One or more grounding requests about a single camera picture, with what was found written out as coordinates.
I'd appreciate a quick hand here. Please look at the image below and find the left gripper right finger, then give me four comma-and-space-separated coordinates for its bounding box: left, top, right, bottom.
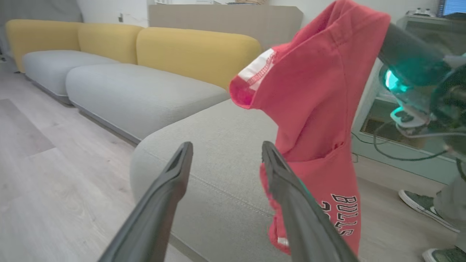
261, 141, 359, 262

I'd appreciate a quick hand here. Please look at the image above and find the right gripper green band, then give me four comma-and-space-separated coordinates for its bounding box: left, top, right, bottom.
378, 22, 466, 155

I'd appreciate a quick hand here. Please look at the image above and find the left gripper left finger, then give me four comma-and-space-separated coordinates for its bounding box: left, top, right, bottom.
98, 142, 194, 262

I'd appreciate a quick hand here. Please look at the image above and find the red Bulls hooded garment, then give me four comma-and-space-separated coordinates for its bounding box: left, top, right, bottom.
229, 0, 392, 256

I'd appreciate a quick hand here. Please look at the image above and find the grey sofa seat cushion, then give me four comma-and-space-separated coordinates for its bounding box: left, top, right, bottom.
130, 98, 292, 262
22, 50, 121, 106
66, 63, 230, 144

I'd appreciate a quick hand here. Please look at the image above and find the blue computer monitor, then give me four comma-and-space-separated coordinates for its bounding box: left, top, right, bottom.
437, 0, 466, 19

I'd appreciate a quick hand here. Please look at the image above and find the pale green glass cabinet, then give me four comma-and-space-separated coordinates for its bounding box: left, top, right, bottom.
351, 15, 466, 184

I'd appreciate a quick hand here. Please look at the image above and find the grey trouser leg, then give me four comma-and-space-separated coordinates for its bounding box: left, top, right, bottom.
433, 174, 466, 252

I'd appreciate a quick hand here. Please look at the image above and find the yellow sofa back cushion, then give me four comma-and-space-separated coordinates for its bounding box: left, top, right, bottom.
5, 19, 83, 73
136, 27, 262, 90
77, 23, 145, 65

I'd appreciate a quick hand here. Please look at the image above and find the beige panel board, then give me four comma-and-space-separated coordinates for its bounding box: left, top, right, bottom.
148, 4, 304, 51

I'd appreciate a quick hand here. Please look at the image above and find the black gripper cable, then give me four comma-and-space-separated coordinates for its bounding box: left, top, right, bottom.
372, 122, 450, 162

